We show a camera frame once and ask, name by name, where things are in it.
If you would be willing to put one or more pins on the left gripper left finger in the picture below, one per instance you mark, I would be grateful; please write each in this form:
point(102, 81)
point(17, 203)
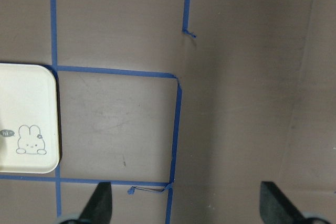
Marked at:
point(99, 207)

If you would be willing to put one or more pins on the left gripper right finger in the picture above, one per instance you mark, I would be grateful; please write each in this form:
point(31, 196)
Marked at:
point(275, 207)

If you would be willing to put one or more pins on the cream bunny tray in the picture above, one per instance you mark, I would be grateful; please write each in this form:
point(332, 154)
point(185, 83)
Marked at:
point(29, 119)

